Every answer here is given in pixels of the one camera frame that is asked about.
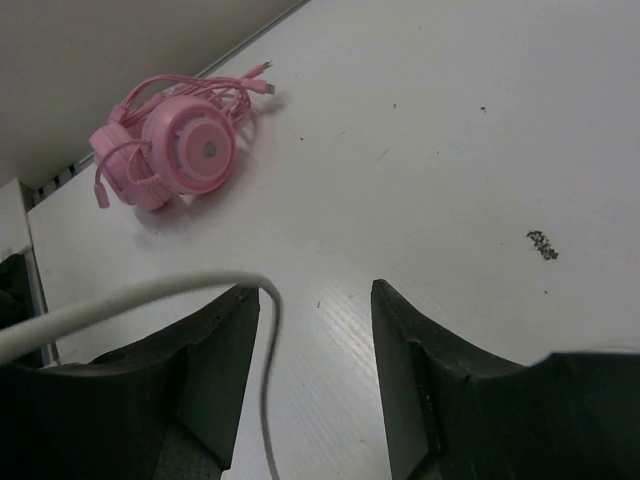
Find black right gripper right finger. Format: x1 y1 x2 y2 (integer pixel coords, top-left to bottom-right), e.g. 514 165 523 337
371 279 639 479

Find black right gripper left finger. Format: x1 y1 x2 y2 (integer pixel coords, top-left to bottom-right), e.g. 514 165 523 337
1 286 260 479

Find white headphone cable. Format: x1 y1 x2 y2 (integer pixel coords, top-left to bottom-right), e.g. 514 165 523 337
0 269 284 480

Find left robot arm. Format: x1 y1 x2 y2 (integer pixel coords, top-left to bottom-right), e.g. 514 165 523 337
0 254 39 329

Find pink headphones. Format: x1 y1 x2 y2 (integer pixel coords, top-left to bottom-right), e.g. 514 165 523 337
89 62 275 212

